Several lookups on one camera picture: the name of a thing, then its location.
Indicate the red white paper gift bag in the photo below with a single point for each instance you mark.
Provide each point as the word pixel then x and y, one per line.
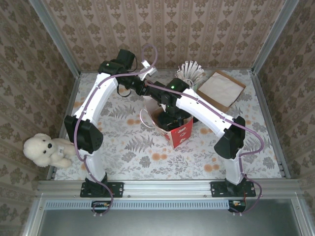
pixel 180 134

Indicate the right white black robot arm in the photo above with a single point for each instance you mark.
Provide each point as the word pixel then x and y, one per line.
pixel 204 108

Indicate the mint green holder cup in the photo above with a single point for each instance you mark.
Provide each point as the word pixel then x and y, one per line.
pixel 195 86

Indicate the bundle of white wrapped stirrers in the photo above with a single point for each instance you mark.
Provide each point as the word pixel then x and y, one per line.
pixel 192 71

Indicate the floral tablecloth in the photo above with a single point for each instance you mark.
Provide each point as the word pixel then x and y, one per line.
pixel 192 159

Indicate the white napkin stack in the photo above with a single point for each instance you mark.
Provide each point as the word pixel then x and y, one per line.
pixel 221 87

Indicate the grey metal sheet panel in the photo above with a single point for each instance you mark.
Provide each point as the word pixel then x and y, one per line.
pixel 160 223

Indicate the white teddy bear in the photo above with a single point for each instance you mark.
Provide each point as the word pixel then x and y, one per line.
pixel 39 150

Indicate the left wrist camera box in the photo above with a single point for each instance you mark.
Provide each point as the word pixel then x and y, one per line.
pixel 147 72

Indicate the aluminium frame post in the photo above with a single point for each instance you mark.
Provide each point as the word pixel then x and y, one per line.
pixel 58 41
pixel 274 37

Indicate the long aluminium mounting rail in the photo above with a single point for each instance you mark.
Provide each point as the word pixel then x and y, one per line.
pixel 167 188

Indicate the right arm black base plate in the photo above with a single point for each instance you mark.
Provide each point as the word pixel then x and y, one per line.
pixel 216 189

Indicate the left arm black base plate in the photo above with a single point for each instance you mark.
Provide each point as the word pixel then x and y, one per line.
pixel 118 189

